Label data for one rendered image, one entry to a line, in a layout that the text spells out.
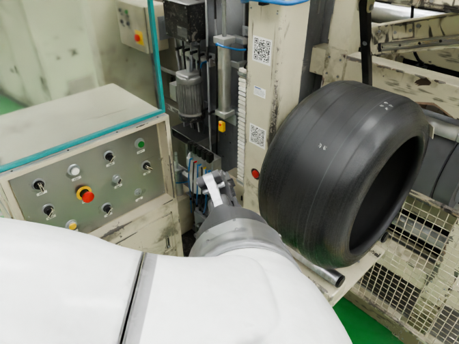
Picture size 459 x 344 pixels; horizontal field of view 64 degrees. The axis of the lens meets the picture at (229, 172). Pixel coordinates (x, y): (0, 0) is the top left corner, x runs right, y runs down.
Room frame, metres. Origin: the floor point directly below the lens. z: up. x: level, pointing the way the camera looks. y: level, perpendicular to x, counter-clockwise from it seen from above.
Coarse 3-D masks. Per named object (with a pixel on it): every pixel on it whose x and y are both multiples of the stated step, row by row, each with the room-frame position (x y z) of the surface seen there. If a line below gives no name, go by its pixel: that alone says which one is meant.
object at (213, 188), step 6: (210, 174) 0.30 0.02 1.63; (204, 180) 0.30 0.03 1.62; (210, 180) 0.30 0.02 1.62; (210, 186) 0.29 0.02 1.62; (216, 186) 0.29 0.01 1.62; (222, 186) 0.30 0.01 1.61; (204, 192) 0.30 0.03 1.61; (210, 192) 0.29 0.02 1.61; (216, 192) 0.29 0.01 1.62; (216, 198) 0.28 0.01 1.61; (216, 204) 0.28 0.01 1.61
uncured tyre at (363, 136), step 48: (336, 96) 0.91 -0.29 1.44; (384, 96) 0.90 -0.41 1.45; (288, 144) 0.83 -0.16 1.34; (336, 144) 0.77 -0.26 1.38; (384, 144) 0.75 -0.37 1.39; (288, 192) 0.75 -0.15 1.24; (336, 192) 0.69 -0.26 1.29; (384, 192) 1.03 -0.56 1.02; (288, 240) 0.74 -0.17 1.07; (336, 240) 0.66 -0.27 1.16
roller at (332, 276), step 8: (288, 248) 0.86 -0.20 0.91; (296, 256) 0.83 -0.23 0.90; (304, 264) 0.81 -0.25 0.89; (312, 264) 0.79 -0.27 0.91; (320, 272) 0.76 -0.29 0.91; (328, 272) 0.75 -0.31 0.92; (336, 272) 0.75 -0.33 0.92; (328, 280) 0.74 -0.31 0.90; (336, 280) 0.73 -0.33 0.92; (344, 280) 0.74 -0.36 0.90
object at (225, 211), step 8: (224, 200) 0.27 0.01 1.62; (208, 208) 0.27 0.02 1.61; (216, 208) 0.27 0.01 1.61; (224, 208) 0.26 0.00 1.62; (232, 208) 0.26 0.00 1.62; (240, 208) 0.26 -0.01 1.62; (208, 216) 0.26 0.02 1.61; (216, 216) 0.25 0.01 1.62; (224, 216) 0.24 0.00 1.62; (232, 216) 0.24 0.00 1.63; (240, 216) 0.24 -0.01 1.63; (248, 216) 0.24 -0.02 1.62; (256, 216) 0.25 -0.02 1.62; (208, 224) 0.24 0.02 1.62; (216, 224) 0.23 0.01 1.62; (200, 232) 0.24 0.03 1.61
